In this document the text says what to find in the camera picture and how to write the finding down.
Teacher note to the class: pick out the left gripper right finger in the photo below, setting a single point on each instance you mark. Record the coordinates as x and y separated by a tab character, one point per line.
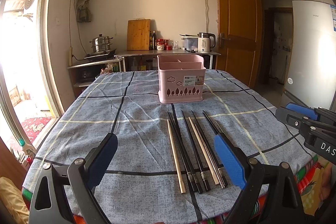
282	204

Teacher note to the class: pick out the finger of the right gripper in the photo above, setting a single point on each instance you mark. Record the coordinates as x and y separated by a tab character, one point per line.
317	114
301	122

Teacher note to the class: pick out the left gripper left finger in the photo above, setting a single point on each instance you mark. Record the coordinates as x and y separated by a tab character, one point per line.
50	203

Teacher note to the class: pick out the metal dark chopstick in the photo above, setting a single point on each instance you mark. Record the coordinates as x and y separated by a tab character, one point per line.
213	159

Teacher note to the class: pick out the beige chopstick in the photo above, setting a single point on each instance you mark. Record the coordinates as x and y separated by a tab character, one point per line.
205	154

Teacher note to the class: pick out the white refrigerator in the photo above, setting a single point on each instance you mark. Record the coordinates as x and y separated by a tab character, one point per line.
310	80

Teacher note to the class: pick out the blue plaid tablecloth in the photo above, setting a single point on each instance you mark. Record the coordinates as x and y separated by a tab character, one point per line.
141	184

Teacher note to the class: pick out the wooden door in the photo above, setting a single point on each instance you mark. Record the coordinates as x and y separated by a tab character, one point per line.
240	25

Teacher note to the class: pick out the low metal side shelf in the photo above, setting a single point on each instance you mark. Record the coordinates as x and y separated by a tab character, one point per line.
82	75

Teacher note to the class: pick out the pink utensil basket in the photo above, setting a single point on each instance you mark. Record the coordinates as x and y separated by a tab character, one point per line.
181	78

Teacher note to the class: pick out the white electric kettle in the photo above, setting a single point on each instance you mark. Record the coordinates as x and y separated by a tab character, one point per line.
206	41

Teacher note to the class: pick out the clear plastic storage box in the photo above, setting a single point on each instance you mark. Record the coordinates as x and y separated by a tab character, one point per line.
190	42

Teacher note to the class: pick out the induction cooker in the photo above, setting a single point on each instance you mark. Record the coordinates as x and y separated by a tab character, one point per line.
100	55

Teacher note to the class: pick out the red lid jar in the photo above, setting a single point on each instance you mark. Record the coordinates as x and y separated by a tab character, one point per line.
160	44

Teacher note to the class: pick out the stainless steel steamer pot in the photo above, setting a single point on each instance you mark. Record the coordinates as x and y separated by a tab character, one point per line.
101	43

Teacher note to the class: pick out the dark sauce bottle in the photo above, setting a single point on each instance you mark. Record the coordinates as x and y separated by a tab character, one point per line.
154	40

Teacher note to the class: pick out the bamboo cutting board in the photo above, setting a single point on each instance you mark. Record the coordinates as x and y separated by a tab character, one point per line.
138	32

